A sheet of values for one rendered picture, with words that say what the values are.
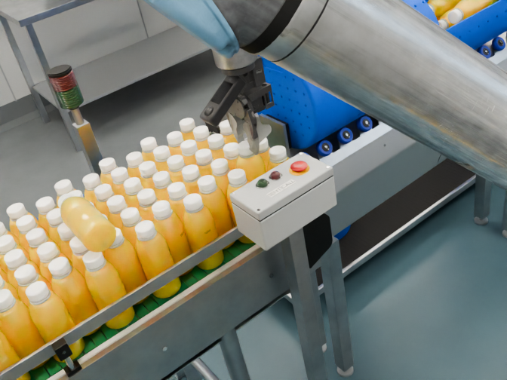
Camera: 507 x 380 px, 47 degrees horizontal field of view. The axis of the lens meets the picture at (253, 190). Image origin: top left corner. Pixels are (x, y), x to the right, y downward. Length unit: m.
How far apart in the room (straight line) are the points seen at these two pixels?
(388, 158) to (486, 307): 0.92
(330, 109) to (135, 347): 0.71
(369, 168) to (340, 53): 1.13
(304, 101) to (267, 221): 0.40
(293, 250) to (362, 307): 1.15
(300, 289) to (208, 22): 0.97
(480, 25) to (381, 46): 1.31
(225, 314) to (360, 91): 0.90
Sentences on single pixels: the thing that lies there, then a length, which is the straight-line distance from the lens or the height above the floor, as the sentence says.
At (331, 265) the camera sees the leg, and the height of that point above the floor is 0.55.
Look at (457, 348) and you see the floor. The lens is 2.29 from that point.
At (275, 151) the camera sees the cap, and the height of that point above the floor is 1.08.
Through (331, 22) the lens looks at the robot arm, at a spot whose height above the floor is 1.60.
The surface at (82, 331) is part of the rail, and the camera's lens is 1.22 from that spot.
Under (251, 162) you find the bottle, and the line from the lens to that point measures 1.32.
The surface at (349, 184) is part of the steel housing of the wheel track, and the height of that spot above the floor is 0.84.
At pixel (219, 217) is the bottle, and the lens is 1.32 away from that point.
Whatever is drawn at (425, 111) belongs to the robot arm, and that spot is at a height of 1.49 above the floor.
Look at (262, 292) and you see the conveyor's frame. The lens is 1.42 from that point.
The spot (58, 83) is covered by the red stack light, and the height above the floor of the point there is 1.24.
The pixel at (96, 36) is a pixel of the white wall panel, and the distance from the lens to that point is 4.79.
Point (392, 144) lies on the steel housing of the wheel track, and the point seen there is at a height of 0.87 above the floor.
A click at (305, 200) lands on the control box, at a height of 1.06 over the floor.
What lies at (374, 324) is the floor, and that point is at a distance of 2.35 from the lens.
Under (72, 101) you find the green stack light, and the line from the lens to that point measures 1.61.
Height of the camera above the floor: 1.78
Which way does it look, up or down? 35 degrees down
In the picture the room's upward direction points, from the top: 12 degrees counter-clockwise
